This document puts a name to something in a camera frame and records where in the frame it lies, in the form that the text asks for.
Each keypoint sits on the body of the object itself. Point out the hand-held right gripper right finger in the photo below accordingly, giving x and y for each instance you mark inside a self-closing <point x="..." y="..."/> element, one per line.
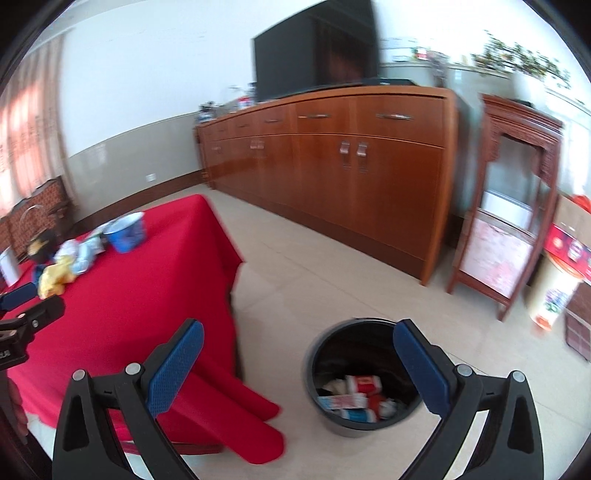
<point x="422" y="364"/>

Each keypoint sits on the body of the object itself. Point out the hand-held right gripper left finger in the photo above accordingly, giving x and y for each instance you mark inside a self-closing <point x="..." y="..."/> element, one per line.
<point x="178" y="364"/>

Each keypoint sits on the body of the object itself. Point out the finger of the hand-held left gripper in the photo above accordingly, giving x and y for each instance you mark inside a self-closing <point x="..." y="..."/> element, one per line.
<point x="44" y="311"/>
<point x="18" y="295"/>

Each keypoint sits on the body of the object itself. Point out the yellow cloth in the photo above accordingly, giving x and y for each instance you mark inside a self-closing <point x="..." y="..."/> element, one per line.
<point x="57" y="277"/>

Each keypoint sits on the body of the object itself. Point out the red plastic bag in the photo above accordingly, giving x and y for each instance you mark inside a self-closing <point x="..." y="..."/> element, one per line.
<point x="379" y="405"/>

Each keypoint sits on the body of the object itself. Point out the clear plastic bag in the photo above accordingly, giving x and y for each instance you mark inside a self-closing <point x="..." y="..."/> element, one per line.
<point x="65" y="249"/>

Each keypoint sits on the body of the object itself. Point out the green white carton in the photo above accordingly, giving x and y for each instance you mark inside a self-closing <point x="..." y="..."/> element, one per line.
<point x="90" y="254"/>

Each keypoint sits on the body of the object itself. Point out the white red snack packet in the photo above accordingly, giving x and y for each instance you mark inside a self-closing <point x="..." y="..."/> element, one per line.
<point x="341" y="401"/>

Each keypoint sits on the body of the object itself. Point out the beige paper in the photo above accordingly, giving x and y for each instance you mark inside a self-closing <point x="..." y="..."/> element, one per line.
<point x="333" y="386"/>

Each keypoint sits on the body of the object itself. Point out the black bucket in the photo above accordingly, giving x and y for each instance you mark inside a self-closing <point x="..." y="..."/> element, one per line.
<point x="332" y="341"/>

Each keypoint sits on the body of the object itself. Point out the blue white patterned cup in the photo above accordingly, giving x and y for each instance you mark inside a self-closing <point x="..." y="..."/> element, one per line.
<point x="127" y="235"/>

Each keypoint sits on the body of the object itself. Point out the person's left hand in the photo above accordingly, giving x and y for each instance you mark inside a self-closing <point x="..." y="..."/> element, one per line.
<point x="19" y="406"/>

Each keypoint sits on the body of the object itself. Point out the white tin box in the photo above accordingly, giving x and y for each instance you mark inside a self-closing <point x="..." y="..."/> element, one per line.
<point x="9" y="267"/>

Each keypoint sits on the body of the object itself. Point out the wooden upholstered bench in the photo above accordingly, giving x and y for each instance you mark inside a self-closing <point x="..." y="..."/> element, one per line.
<point x="41" y="203"/>

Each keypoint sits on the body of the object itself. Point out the red tablecloth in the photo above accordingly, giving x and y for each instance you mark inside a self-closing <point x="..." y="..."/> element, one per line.
<point x="138" y="277"/>

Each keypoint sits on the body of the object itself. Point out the white floral bin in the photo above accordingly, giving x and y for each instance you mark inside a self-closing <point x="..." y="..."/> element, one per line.
<point x="551" y="295"/>

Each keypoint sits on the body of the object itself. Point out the dark red bathroom scale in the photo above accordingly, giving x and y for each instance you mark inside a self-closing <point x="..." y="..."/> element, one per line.
<point x="579" y="327"/>

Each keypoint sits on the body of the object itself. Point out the beige embroidered curtain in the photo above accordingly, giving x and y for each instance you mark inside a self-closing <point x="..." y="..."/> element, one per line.
<point x="27" y="129"/>

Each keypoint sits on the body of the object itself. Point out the cardboard box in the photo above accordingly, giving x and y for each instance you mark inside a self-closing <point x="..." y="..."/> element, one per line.
<point x="570" y="244"/>

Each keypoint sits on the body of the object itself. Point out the brown wooden sideboard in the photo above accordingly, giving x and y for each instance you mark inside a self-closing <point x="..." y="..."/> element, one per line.
<point x="346" y="184"/>

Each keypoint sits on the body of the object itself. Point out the orange red bag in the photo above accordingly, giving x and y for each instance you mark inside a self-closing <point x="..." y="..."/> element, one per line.
<point x="581" y="202"/>

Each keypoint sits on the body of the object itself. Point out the small potted succulent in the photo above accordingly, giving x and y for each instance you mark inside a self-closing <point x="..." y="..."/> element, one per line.
<point x="207" y="113"/>

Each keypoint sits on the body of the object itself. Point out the carved wooden stand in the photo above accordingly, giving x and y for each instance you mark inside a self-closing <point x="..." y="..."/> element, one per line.
<point x="521" y="115"/>

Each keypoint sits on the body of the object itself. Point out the white red bottle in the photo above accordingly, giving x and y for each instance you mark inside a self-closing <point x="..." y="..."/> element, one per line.
<point x="244" y="104"/>

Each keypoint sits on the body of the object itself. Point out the small black device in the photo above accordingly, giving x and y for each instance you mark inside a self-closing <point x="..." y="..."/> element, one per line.
<point x="524" y="103"/>

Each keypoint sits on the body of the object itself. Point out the black soundbar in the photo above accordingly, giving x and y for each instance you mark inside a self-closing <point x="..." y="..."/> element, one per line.
<point x="388" y="82"/>

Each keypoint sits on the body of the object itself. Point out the glass vase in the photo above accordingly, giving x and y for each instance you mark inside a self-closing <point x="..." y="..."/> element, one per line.
<point x="438" y="69"/>

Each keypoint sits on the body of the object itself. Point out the potted green plant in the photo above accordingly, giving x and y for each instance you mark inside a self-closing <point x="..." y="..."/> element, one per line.
<point x="521" y="55"/>

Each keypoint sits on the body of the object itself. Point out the black flat television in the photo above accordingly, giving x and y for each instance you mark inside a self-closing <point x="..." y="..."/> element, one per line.
<point x="314" y="50"/>

